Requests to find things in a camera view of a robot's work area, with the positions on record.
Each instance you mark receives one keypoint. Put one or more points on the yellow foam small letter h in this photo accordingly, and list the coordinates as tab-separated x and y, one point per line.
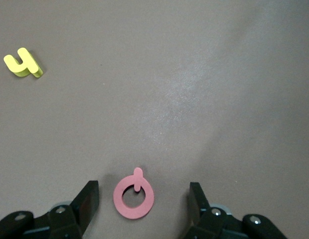
22	66

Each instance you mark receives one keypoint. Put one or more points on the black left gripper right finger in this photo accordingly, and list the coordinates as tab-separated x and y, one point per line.
198	206

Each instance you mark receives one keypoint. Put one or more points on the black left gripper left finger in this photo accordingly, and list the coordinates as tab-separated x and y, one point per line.
84	206

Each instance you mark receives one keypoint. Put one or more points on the brown table cover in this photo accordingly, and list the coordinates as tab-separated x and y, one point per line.
194	74

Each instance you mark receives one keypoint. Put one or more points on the red foam capital letter Q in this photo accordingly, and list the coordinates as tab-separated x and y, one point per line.
118	199

